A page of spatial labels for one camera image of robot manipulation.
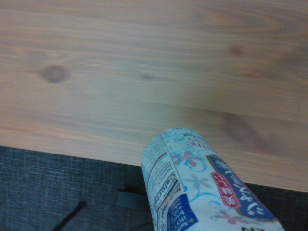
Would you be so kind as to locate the white floral drink can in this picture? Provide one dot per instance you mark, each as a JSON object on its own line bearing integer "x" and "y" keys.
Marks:
{"x": 204, "y": 187}

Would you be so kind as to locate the thin black rod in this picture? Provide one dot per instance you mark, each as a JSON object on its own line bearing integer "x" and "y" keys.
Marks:
{"x": 72, "y": 214}

